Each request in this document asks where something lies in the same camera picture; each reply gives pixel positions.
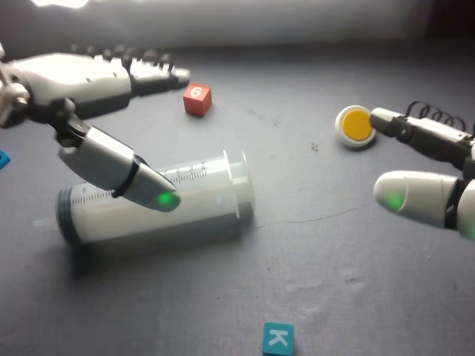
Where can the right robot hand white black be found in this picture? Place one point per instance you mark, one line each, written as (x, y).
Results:
(412, 196)

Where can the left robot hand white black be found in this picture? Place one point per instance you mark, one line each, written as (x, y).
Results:
(74, 81)

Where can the large white plastic syringe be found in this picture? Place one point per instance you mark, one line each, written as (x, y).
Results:
(185, 219)

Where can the yellow button white base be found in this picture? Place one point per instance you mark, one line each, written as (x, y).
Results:
(352, 125)

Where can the blue block with two holes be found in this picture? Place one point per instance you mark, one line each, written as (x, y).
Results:
(3, 159)

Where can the orange number block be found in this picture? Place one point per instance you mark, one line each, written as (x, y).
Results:
(196, 102)

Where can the teal letter K block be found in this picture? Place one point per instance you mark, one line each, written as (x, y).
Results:
(277, 339)

